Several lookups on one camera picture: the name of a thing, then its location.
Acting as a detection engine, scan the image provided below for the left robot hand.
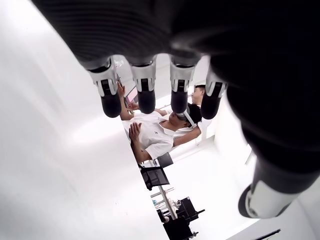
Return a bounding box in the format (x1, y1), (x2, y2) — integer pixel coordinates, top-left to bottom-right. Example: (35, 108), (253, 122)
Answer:
(31, 0), (320, 220)

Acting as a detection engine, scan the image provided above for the person in white T-shirt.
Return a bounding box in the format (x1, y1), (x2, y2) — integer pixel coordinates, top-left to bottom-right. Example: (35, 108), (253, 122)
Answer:
(156, 84), (216, 147)

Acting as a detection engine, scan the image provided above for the white VR headset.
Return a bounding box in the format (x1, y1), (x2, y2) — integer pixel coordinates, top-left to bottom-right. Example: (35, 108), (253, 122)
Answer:
(174, 109), (195, 131)

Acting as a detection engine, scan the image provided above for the monitor with pink screen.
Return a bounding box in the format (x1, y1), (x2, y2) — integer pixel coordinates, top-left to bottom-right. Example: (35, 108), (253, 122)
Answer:
(124, 85), (139, 104)

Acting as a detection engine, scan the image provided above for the person in white polo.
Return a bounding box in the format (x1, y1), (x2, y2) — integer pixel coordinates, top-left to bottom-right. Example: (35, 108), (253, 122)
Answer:
(117, 81), (203, 162)

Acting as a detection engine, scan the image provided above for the black seat of operator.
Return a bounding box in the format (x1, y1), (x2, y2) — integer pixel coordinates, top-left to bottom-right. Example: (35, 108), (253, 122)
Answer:
(156, 151), (175, 168)

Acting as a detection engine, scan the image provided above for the black mesh chair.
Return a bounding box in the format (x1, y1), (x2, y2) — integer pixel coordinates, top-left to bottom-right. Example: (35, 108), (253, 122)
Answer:
(139, 163), (171, 191)

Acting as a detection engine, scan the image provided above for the white metal rack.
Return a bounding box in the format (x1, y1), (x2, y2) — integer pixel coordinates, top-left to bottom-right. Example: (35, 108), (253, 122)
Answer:
(149, 184), (181, 221)

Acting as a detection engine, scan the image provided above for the black equipment stand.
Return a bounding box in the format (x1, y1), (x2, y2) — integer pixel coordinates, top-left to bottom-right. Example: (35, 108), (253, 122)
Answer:
(156, 196), (206, 240)

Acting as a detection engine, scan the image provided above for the black bar stand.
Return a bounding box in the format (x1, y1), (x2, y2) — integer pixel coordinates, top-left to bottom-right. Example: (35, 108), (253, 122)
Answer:
(252, 228), (281, 240)

